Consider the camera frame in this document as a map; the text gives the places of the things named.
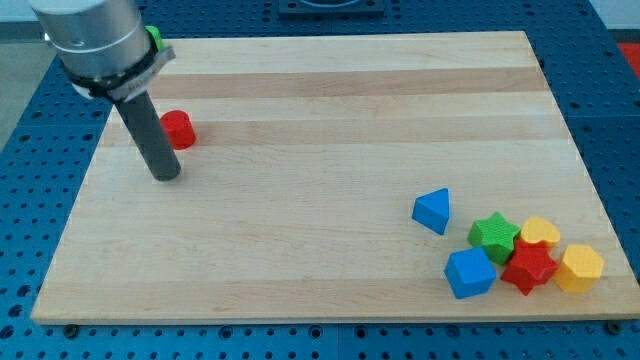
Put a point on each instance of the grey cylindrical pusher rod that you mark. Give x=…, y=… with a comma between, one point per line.
x=141, y=120

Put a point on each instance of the red cylinder block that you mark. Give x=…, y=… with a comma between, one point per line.
x=178, y=128

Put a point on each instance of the green block behind arm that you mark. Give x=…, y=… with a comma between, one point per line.
x=157, y=39

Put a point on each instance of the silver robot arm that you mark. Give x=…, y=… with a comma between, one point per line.
x=107, y=52

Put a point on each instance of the blue triangle block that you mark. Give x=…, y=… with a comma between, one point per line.
x=432, y=210

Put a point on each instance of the wooden board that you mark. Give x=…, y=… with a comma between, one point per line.
x=294, y=204

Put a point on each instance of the dark mounting plate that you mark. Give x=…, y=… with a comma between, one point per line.
x=290, y=8

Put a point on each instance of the blue cube block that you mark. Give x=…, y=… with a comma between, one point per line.
x=470, y=272

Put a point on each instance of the green star block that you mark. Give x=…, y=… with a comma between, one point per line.
x=496, y=236

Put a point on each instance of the yellow heart block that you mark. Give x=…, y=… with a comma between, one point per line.
x=538, y=231

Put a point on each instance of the red star block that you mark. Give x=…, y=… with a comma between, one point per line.
x=529, y=266

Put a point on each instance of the yellow hexagon block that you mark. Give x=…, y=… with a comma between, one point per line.
x=580, y=268

